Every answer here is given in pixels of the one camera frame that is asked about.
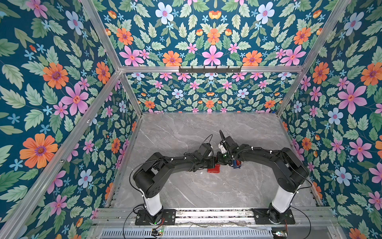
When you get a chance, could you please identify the red leather card holder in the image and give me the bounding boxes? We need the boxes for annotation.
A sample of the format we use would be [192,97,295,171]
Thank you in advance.
[208,164,220,174]

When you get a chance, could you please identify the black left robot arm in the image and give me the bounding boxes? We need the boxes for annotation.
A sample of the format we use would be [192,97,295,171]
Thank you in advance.
[132,149,216,218]

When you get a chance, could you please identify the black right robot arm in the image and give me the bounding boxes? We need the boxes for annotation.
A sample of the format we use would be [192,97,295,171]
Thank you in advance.
[217,134,310,216]

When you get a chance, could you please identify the blue card stand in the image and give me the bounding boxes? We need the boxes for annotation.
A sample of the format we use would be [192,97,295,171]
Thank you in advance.
[232,160,242,169]

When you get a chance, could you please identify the black hook rack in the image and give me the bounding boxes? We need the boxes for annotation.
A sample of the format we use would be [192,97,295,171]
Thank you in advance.
[178,66,242,74]

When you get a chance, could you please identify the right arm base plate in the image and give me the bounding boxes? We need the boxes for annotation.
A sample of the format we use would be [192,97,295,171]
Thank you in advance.
[251,208,296,225]

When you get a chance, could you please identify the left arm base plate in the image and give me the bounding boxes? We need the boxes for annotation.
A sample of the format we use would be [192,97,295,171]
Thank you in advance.
[135,209,177,226]

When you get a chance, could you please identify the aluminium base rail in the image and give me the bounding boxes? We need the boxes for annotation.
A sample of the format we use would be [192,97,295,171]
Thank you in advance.
[91,207,340,228]

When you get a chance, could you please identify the aluminium frame back beam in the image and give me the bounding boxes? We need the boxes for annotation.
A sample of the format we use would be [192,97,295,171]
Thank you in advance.
[120,66,303,74]

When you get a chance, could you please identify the aluminium frame beam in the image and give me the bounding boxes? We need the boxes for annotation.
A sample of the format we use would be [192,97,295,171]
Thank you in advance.
[120,66,303,74]
[1,70,121,239]

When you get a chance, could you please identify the aluminium frame right post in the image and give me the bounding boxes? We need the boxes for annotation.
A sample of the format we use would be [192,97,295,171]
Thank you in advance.
[276,0,351,118]

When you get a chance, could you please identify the aluminium frame corner post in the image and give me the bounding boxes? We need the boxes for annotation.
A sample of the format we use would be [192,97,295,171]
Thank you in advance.
[82,1,142,118]

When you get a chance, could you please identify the aluminium frame left beam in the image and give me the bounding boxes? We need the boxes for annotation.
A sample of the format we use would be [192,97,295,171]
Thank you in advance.
[1,70,121,239]

